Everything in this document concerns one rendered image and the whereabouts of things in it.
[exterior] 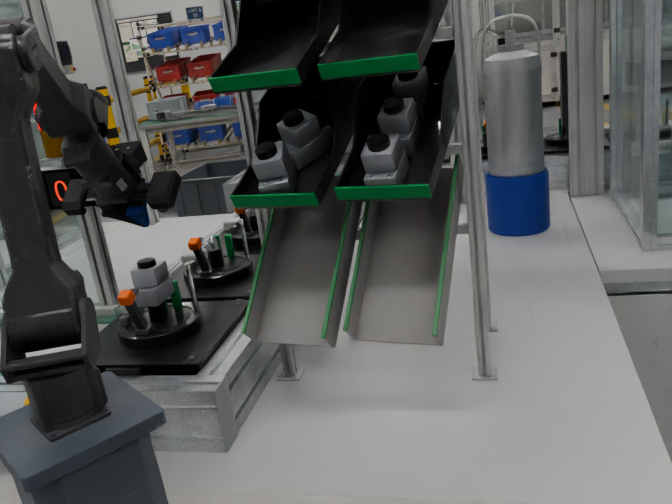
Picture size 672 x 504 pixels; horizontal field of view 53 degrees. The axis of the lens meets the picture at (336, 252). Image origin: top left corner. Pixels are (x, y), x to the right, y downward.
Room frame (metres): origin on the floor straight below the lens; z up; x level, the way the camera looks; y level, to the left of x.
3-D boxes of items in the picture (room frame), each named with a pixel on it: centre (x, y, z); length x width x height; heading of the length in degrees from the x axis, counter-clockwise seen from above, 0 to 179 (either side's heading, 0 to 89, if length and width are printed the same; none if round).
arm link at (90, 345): (0.63, 0.30, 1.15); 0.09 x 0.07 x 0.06; 95
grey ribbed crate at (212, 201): (3.18, 0.37, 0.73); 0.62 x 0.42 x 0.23; 75
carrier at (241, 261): (1.29, 0.24, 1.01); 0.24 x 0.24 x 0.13; 75
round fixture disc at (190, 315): (1.04, 0.31, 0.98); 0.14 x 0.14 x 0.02
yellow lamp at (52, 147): (1.21, 0.46, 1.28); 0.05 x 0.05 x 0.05
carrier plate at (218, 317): (1.04, 0.31, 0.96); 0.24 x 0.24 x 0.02; 75
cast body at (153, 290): (1.05, 0.31, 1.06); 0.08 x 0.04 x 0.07; 165
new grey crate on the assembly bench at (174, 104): (6.65, 1.42, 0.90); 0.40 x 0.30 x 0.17; 176
